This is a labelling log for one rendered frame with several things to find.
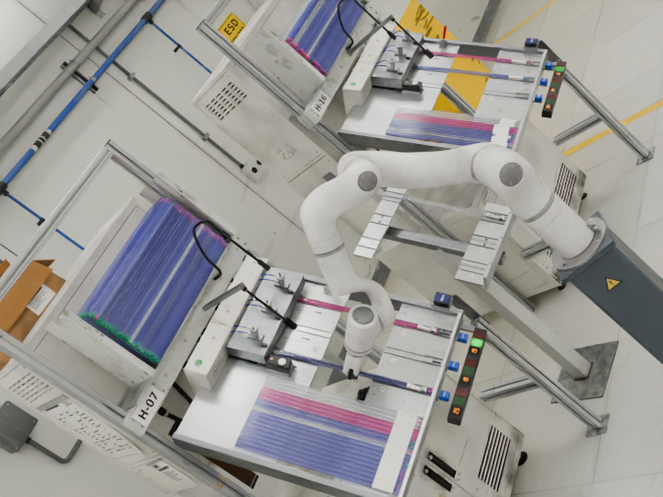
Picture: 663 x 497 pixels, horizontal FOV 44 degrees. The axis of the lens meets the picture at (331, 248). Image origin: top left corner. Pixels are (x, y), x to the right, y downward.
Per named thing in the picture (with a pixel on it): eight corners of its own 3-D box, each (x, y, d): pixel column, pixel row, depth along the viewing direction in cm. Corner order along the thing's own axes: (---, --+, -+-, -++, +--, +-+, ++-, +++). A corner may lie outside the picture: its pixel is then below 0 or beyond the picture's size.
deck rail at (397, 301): (463, 320, 270) (463, 310, 265) (461, 325, 269) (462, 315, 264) (266, 275, 291) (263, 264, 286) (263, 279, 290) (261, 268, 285)
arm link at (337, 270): (351, 227, 235) (387, 318, 245) (307, 252, 229) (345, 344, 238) (369, 229, 228) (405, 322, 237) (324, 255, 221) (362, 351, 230)
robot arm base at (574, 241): (598, 209, 244) (557, 170, 239) (614, 241, 228) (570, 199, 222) (549, 248, 252) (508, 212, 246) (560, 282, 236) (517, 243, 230)
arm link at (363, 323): (363, 321, 244) (338, 336, 240) (367, 296, 233) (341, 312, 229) (381, 340, 240) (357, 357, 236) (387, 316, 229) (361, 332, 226)
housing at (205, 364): (274, 284, 289) (268, 257, 279) (215, 399, 260) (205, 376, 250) (254, 279, 292) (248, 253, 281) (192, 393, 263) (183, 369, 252)
